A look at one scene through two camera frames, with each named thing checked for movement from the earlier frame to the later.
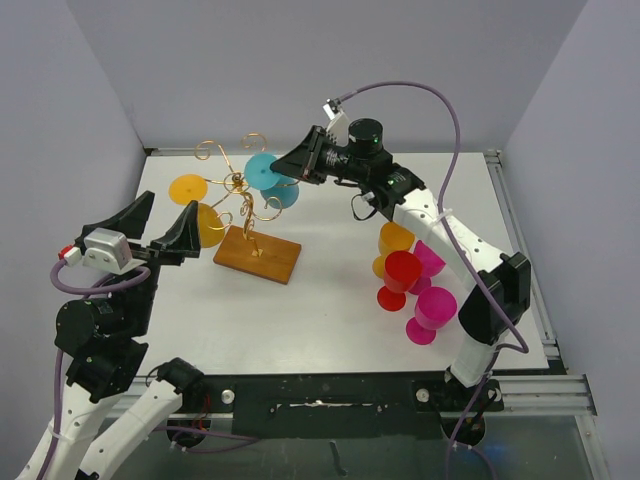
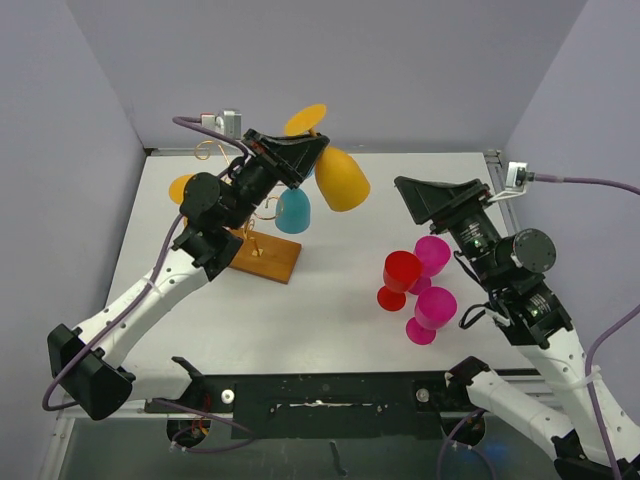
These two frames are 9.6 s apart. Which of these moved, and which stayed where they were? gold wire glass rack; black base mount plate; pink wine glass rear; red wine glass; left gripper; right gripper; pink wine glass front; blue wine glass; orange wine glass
Moved: blue wine glass; right gripper; orange wine glass; left gripper
Stayed: gold wire glass rack; black base mount plate; pink wine glass front; pink wine glass rear; red wine glass
